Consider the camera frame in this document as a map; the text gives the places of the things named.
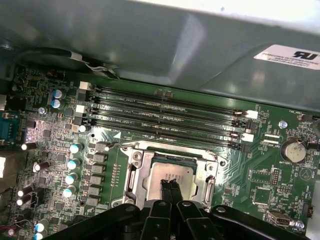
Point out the grey open PC case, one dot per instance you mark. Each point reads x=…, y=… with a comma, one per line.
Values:
x=125, y=37

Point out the white label sticker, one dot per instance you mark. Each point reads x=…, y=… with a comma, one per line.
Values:
x=287, y=57

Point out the silver coin cell battery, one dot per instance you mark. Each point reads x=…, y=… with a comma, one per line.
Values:
x=295, y=151

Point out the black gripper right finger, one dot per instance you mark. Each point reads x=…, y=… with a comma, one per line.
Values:
x=195, y=220

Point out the silver CPU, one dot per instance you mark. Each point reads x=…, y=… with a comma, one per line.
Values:
x=155, y=180

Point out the blue port connector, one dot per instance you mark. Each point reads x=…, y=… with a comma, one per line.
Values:
x=10, y=127

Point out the green motherboard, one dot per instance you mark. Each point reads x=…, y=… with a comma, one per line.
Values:
x=250, y=175

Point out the CPU socket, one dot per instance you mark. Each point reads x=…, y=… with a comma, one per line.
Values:
x=124, y=162

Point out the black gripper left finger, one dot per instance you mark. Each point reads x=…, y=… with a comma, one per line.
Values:
x=157, y=220

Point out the metal internal USB port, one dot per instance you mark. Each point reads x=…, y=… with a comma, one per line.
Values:
x=278, y=220

